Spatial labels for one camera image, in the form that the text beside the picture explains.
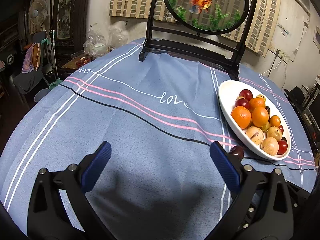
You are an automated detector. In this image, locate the dark cherry on cloth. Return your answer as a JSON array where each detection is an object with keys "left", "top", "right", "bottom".
[{"left": 229, "top": 145, "right": 244, "bottom": 161}]

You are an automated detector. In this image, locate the black cluttered shelf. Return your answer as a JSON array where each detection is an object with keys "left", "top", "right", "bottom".
[{"left": 284, "top": 83, "right": 319, "bottom": 142}]

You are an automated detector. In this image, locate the striped beige curtain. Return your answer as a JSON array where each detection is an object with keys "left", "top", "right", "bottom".
[{"left": 109, "top": 0, "right": 283, "bottom": 58}]

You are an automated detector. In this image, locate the yellow spotted small fruit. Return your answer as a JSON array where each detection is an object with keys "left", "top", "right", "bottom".
[{"left": 257, "top": 94, "right": 266, "bottom": 102}]

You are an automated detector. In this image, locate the white electric fan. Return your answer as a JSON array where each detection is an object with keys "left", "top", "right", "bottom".
[{"left": 29, "top": 0, "right": 48, "bottom": 25}]

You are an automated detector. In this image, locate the smooth orange middle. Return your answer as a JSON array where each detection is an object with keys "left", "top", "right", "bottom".
[{"left": 252, "top": 107, "right": 269, "bottom": 128}]

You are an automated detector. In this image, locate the round goldfish screen ornament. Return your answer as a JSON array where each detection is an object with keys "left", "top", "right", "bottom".
[{"left": 139, "top": 0, "right": 258, "bottom": 80}]

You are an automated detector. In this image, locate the brown round fruit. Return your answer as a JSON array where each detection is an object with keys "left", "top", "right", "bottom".
[{"left": 266, "top": 126, "right": 283, "bottom": 141}]

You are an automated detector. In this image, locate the red cherry tomato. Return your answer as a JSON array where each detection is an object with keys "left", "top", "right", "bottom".
[{"left": 279, "top": 125, "right": 284, "bottom": 133}]

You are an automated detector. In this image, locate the green yellow tomato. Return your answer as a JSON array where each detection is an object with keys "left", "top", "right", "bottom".
[{"left": 261, "top": 121, "right": 270, "bottom": 132}]

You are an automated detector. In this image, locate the small dark water chestnut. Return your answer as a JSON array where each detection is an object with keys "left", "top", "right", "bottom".
[{"left": 265, "top": 106, "right": 271, "bottom": 116}]

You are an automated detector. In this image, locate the dark red plum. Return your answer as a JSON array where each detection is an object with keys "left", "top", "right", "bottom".
[{"left": 239, "top": 89, "right": 253, "bottom": 101}]

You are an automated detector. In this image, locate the wall power strip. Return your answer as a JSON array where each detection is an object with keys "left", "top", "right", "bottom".
[{"left": 268, "top": 44, "right": 296, "bottom": 64}]

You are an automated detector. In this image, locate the tan spotted fruit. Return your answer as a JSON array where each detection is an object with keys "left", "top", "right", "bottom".
[{"left": 246, "top": 126, "right": 264, "bottom": 145}]

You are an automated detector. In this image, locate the pale oval fruit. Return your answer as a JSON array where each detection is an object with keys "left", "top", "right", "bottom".
[{"left": 260, "top": 137, "right": 279, "bottom": 156}]

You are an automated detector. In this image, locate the bumpy orange tangerine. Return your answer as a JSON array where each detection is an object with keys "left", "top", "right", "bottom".
[{"left": 231, "top": 106, "right": 251, "bottom": 129}]

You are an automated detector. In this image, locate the blue striped tablecloth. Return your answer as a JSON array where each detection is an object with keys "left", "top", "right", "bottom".
[{"left": 0, "top": 37, "right": 317, "bottom": 240}]

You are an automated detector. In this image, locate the big red tomato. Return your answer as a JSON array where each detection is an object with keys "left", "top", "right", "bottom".
[{"left": 277, "top": 140, "right": 288, "bottom": 155}]

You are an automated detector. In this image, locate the white round plate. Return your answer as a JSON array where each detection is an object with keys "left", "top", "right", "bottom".
[{"left": 218, "top": 80, "right": 291, "bottom": 161}]

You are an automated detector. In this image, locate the yellow orange tomato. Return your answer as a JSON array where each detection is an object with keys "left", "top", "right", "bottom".
[{"left": 269, "top": 115, "right": 281, "bottom": 127}]

